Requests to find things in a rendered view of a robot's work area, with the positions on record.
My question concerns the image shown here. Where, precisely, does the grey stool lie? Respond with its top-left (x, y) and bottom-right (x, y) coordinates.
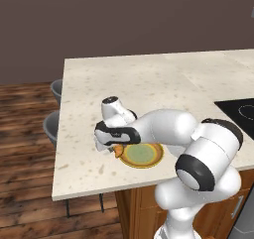
top-left (50, 78), bottom-right (64, 107)
top-left (43, 109), bottom-right (105, 219)

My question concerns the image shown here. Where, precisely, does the black hob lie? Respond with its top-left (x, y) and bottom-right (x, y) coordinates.
top-left (213, 97), bottom-right (254, 132)

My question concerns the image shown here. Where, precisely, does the grey cupboard handle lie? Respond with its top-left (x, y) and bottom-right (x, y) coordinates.
top-left (230, 194), bottom-right (245, 220)

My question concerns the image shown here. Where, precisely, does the yellow rimmed green plate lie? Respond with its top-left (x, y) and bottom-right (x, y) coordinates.
top-left (118, 142), bottom-right (165, 170)

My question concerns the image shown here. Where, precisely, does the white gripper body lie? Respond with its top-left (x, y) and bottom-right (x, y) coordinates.
top-left (93, 134), bottom-right (116, 154)

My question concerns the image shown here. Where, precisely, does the orange pastry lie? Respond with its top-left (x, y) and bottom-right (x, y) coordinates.
top-left (112, 144), bottom-right (125, 159)

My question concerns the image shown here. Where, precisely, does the grey appliance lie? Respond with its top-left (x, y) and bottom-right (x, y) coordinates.
top-left (227, 183), bottom-right (254, 239)

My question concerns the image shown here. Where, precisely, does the wooden cupboard door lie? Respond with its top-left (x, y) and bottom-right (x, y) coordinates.
top-left (114, 168), bottom-right (254, 239)

